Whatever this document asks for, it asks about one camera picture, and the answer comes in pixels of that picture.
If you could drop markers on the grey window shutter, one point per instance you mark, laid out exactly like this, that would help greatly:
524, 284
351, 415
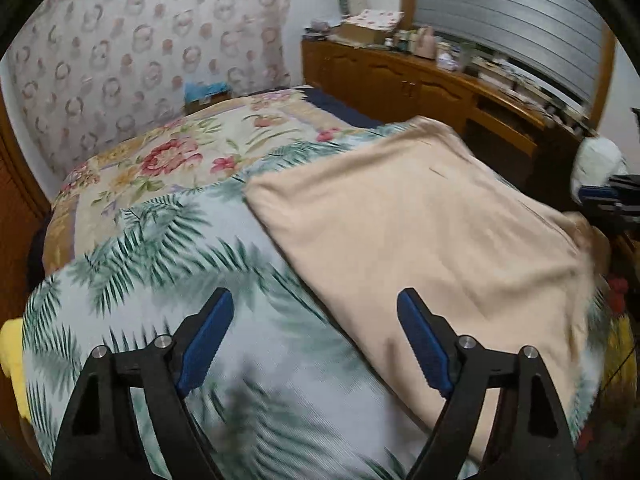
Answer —
500, 5

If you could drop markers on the small desk fan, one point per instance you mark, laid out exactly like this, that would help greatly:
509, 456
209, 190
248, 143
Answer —
344, 2

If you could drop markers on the row of small bottles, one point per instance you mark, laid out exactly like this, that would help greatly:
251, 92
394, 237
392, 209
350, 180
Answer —
400, 40

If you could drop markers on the floral spotted cloth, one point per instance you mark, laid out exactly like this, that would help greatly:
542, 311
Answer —
375, 18

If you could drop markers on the pink bag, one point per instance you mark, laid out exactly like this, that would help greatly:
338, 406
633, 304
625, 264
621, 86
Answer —
426, 42

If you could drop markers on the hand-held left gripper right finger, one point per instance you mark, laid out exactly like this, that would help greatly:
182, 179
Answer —
425, 345

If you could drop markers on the wooden sideboard cabinet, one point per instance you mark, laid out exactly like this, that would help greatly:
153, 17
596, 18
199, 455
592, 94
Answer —
380, 75

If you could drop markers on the small pink box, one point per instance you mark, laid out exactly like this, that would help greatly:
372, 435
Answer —
320, 25

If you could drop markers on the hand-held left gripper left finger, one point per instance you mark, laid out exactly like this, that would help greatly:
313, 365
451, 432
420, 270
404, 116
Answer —
205, 345

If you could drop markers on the white plastic bag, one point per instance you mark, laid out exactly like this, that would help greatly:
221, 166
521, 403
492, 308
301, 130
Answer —
600, 157

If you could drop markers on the open cardboard box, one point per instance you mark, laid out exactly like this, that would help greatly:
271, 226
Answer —
352, 34

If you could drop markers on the palm leaf print blanket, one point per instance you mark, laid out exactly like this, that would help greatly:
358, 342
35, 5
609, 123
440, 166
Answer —
150, 285

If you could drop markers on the white tissue pack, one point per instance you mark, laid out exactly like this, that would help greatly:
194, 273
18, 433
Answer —
448, 61

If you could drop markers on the clutter of books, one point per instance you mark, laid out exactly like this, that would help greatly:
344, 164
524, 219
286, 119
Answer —
525, 85

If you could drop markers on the floral quilt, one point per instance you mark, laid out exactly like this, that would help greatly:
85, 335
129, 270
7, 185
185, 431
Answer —
165, 160

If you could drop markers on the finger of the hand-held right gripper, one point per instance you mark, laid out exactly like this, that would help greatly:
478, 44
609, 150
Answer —
595, 193
617, 217

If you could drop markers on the small cardboard box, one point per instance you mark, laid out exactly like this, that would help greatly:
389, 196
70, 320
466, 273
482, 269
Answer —
207, 106

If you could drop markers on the louvred wooden door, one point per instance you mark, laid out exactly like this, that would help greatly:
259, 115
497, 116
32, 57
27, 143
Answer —
15, 210

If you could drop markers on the yellow patterned cloth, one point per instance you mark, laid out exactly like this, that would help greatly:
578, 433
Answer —
622, 345

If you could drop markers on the yellow plush toy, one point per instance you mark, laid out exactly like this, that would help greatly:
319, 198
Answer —
12, 360

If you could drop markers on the blue crumpled cloth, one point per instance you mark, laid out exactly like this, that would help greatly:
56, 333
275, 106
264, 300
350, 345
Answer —
205, 91

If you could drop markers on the peach printed t-shirt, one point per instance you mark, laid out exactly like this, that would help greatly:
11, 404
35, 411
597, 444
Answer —
425, 220

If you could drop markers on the navy bed sheet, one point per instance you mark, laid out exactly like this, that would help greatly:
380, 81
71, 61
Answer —
340, 107

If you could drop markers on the circle patterned lace curtain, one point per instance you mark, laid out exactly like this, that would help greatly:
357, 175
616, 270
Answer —
125, 35

